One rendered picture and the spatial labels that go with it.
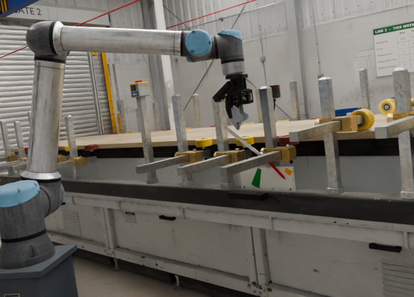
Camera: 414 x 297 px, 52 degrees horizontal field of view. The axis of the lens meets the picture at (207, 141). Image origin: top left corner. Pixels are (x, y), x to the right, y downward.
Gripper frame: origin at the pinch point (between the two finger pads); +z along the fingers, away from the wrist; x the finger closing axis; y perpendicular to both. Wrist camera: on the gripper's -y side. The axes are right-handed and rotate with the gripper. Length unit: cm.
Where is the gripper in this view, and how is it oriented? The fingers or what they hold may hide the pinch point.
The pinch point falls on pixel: (236, 126)
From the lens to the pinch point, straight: 166.4
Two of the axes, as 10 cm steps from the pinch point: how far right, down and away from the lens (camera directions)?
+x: 6.7, -1.5, 7.3
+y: 7.4, -0.3, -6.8
